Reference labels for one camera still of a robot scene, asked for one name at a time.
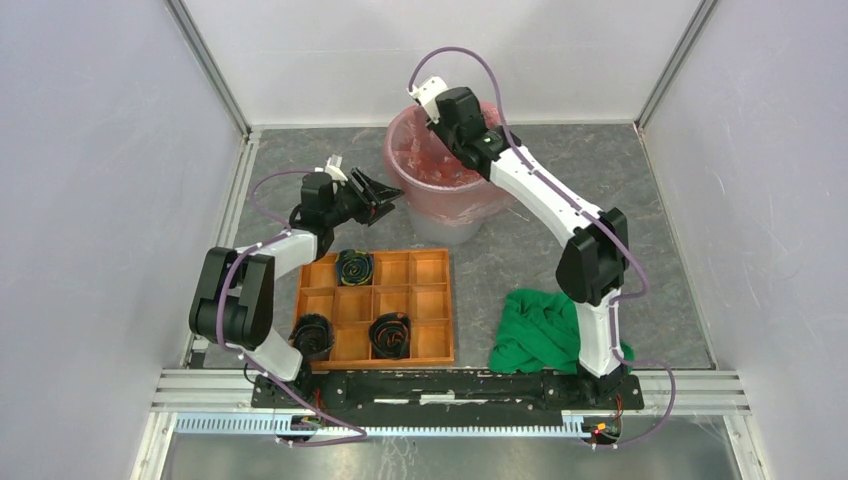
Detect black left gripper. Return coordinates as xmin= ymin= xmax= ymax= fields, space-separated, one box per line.
xmin=325 ymin=168 xmax=404 ymax=227

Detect red plastic trash bag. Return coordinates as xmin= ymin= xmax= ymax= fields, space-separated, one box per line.
xmin=382 ymin=105 xmax=515 ymax=225

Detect grey plastic trash bin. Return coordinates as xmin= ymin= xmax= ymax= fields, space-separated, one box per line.
xmin=406 ymin=200 xmax=486 ymax=246

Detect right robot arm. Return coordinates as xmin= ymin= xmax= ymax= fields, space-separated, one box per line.
xmin=416 ymin=87 xmax=629 ymax=408

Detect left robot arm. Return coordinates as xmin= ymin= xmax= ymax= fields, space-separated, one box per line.
xmin=188 ymin=166 xmax=404 ymax=408

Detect dark rolled sock top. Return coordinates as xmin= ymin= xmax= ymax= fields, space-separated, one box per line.
xmin=335 ymin=249 xmax=375 ymax=286

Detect dark rolled sock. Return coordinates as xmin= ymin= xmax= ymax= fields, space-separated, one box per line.
xmin=368 ymin=312 xmax=412 ymax=360
xmin=289 ymin=313 xmax=335 ymax=362
xmin=335 ymin=249 xmax=375 ymax=286

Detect orange wooden compartment tray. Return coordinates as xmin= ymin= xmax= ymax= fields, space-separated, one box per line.
xmin=292 ymin=248 xmax=455 ymax=371

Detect dark rolled sock bottom middle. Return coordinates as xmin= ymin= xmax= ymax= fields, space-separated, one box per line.
xmin=368 ymin=312 xmax=412 ymax=360

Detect dark rolled sock bottom left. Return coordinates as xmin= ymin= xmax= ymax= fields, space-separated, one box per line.
xmin=289 ymin=313 xmax=335 ymax=362

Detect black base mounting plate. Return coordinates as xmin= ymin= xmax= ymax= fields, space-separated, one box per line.
xmin=292 ymin=369 xmax=645 ymax=427

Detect green cloth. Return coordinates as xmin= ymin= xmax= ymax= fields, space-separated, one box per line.
xmin=488 ymin=288 xmax=636 ymax=376

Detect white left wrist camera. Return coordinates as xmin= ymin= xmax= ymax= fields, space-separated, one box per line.
xmin=323 ymin=154 xmax=348 ymax=182

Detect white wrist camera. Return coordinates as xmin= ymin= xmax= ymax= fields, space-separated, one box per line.
xmin=408 ymin=76 xmax=448 ymax=123
xmin=323 ymin=154 xmax=348 ymax=182

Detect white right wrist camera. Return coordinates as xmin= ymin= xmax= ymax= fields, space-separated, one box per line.
xmin=408 ymin=76 xmax=448 ymax=123

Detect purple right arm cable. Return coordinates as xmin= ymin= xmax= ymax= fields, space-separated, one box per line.
xmin=407 ymin=46 xmax=677 ymax=450

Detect aluminium frame post left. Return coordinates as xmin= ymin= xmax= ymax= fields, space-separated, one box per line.
xmin=164 ymin=0 xmax=252 ymax=138

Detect aluminium frame post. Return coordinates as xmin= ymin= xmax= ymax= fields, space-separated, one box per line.
xmin=634 ymin=0 xmax=720 ymax=131
xmin=164 ymin=0 xmax=252 ymax=138

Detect white slotted cable duct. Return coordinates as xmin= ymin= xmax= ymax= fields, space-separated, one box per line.
xmin=173 ymin=412 xmax=588 ymax=439

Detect aluminium frame post right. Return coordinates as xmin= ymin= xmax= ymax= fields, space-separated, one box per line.
xmin=634 ymin=0 xmax=720 ymax=131

